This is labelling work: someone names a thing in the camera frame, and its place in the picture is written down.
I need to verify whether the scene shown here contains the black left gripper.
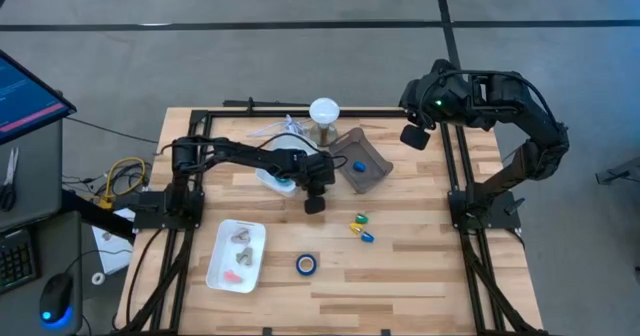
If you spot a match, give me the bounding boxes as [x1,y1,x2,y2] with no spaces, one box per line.
[287,150,336,216]

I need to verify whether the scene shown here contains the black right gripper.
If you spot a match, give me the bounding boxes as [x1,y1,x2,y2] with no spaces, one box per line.
[399,58,484,152]

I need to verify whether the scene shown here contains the grey staple remover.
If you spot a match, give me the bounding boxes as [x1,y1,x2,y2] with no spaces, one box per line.
[234,246,255,267]

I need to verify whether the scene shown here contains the dark blue tape roll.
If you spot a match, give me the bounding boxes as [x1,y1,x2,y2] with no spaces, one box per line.
[294,253,318,278]

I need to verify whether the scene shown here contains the white plastic bin with tag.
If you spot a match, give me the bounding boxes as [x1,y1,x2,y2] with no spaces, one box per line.
[254,131,302,198]

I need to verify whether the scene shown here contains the dark plastic bin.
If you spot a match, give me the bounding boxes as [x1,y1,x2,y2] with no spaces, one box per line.
[328,126,395,196]

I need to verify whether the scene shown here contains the white bulb table lamp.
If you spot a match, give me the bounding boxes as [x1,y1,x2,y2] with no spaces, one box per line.
[307,97,342,148]

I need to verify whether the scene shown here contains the plain white plastic bin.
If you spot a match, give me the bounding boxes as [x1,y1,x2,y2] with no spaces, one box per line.
[205,218,268,295]

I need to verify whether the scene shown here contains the black floor stand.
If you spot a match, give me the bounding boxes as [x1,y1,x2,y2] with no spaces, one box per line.
[593,155,640,201]

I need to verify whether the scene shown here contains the black computer mouse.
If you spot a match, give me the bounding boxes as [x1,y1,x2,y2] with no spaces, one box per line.
[38,272,75,330]

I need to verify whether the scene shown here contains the grey side desk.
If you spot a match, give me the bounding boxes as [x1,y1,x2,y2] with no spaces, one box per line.
[0,118,85,336]

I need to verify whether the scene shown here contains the black keyboard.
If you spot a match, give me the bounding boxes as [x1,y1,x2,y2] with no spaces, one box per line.
[0,225,41,296]

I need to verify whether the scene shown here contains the computer monitor with blue screen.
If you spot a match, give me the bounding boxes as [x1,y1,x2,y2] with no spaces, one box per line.
[0,49,78,147]

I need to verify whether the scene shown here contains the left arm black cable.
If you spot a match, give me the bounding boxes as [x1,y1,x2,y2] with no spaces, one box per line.
[154,132,350,172]

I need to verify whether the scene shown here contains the white cable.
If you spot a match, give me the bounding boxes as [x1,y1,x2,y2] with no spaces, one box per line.
[246,114,315,139]

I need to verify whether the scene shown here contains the black aluminium table frame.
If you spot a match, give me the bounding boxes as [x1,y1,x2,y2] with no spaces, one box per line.
[112,95,549,336]

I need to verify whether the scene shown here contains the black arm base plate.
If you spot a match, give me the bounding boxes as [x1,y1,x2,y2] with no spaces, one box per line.
[447,189,522,231]
[132,188,206,231]

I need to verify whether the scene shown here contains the yellow cable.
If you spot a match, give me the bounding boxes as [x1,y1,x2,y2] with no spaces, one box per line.
[98,155,149,211]

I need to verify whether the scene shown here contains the thin black floor cable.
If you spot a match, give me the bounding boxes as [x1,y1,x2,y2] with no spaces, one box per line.
[66,115,161,142]

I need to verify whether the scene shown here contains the black handled scissors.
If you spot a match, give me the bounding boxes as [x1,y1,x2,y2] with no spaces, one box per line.
[0,145,21,213]

